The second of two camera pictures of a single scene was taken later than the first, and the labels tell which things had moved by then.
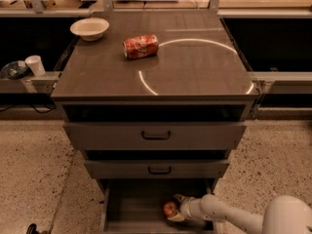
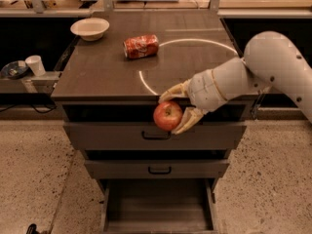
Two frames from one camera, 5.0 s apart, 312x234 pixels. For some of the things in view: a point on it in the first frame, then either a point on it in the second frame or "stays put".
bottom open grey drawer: [136, 206] stays put
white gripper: [186, 209] → [203, 90]
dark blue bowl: [13, 70] stays put
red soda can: [140, 46] stays put
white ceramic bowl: [90, 28] stays put
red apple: [170, 208] → [168, 116]
